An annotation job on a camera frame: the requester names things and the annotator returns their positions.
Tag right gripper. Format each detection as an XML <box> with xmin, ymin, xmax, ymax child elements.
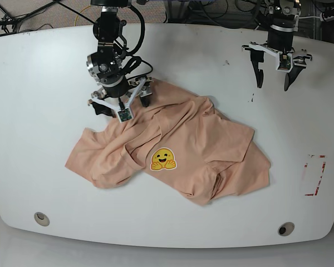
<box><xmin>87</xmin><ymin>76</ymin><xmax>153</xmax><ymax>118</ymax></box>

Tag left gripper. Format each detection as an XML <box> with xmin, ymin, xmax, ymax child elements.
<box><xmin>244</xmin><ymin>24</ymin><xmax>312</xmax><ymax>91</ymax></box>

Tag peach T-shirt with emoji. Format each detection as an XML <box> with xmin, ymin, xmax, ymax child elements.
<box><xmin>66</xmin><ymin>80</ymin><xmax>271</xmax><ymax>206</ymax></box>

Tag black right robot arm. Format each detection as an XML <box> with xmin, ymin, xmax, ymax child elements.
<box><xmin>86</xmin><ymin>1</ymin><xmax>152</xmax><ymax>122</ymax></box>

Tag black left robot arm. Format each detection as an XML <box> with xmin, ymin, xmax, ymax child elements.
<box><xmin>242</xmin><ymin>1</ymin><xmax>312</xmax><ymax>91</ymax></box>

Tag white power strip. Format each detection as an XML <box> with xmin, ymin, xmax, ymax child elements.
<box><xmin>321</xmin><ymin>7</ymin><xmax>334</xmax><ymax>22</ymax></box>

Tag red tape rectangle marking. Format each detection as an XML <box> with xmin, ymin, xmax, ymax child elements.
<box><xmin>300</xmin><ymin>155</ymin><xmax>327</xmax><ymax>196</ymax></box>

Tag black tripod legs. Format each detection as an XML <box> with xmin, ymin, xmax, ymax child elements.
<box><xmin>0</xmin><ymin>1</ymin><xmax>95</xmax><ymax>37</ymax></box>

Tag left table grommet hole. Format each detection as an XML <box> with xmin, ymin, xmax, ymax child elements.
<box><xmin>34</xmin><ymin>212</ymin><xmax>50</xmax><ymax>227</ymax></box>

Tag table grommet hole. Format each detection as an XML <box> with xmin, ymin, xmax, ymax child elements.
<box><xmin>278</xmin><ymin>222</ymin><xmax>295</xmax><ymax>236</ymax></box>
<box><xmin>34</xmin><ymin>212</ymin><xmax>50</xmax><ymax>227</ymax></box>

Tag right table grommet hole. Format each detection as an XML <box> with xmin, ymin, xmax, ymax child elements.
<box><xmin>278</xmin><ymin>222</ymin><xmax>295</xmax><ymax>236</ymax></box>

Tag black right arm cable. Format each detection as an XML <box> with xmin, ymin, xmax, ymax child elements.
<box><xmin>111</xmin><ymin>4</ymin><xmax>154</xmax><ymax>84</ymax></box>

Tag yellow cable on floor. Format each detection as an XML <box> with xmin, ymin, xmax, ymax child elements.
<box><xmin>74</xmin><ymin>4</ymin><xmax>92</xmax><ymax>27</ymax></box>

